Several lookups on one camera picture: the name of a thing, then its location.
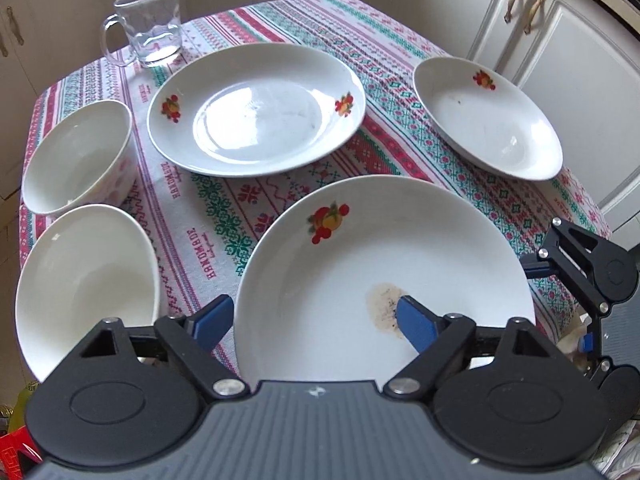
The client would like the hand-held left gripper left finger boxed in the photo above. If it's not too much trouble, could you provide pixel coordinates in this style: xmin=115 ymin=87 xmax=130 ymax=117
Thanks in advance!
xmin=80 ymin=295 xmax=251 ymax=402

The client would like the clear glass mug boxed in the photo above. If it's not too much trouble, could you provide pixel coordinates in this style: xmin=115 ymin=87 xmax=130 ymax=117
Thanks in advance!
xmin=100 ymin=0 xmax=183 ymax=68

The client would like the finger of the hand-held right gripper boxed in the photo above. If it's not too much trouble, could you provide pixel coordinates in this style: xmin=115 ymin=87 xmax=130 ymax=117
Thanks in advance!
xmin=577 ymin=317 xmax=617 ymax=387
xmin=521 ymin=217 xmax=608 ymax=317

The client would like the plain white bowl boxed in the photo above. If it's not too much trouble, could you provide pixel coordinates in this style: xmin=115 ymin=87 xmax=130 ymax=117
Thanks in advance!
xmin=15 ymin=203 xmax=162 ymax=383

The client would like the small deep white plate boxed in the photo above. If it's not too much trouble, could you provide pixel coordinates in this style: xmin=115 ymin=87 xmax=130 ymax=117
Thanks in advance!
xmin=413 ymin=56 xmax=564 ymax=182

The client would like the red box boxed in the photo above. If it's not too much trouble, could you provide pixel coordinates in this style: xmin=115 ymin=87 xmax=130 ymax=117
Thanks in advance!
xmin=0 ymin=425 xmax=42 ymax=480

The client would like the pink-patterned white bowl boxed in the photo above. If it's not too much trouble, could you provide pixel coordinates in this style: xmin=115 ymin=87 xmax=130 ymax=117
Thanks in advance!
xmin=21 ymin=100 xmax=135 ymax=216

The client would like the patterned embroidered tablecloth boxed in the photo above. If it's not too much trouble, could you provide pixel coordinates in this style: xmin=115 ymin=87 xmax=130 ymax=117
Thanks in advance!
xmin=19 ymin=0 xmax=613 ymax=386

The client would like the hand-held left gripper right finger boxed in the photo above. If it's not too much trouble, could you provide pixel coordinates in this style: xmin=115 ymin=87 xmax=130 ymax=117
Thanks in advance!
xmin=382 ymin=295 xmax=557 ymax=397

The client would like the large deep white plate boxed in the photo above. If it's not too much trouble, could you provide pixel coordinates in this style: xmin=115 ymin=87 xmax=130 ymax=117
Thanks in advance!
xmin=234 ymin=176 xmax=537 ymax=392

